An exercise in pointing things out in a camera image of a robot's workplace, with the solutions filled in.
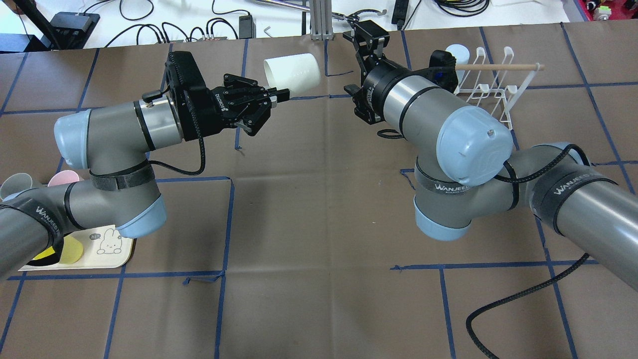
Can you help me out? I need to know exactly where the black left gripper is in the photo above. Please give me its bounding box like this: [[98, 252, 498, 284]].
[[198, 74, 290, 138]]

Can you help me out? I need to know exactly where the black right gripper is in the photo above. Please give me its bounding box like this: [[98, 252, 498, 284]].
[[342, 20, 413, 125]]

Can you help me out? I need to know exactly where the white plastic cup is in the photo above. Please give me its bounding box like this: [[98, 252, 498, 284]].
[[264, 53, 321, 96]]

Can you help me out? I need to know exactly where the light blue plastic cup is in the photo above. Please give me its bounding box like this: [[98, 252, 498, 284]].
[[445, 44, 470, 84]]

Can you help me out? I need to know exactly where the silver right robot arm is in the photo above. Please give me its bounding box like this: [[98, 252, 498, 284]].
[[342, 20, 638, 289]]

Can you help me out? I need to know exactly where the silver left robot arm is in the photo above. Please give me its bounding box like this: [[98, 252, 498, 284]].
[[1, 67, 290, 279]]

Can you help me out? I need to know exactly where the pink plastic cup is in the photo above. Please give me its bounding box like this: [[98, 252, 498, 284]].
[[47, 170, 84, 187]]

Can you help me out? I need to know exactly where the grey plastic cup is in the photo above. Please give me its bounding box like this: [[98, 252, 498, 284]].
[[0, 173, 34, 201]]

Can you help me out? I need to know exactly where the black power adapter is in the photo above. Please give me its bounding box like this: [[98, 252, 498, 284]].
[[238, 14, 257, 39]]

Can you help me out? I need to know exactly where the cream bunny print tray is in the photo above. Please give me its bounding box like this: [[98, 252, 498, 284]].
[[20, 225, 134, 271]]

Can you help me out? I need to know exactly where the aluminium frame post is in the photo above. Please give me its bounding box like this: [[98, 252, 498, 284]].
[[310, 0, 333, 41]]

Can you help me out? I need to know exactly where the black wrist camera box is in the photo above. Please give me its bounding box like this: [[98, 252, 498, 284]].
[[165, 51, 208, 141]]

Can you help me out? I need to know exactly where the white wire cup rack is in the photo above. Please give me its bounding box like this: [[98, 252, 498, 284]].
[[454, 46, 540, 130]]

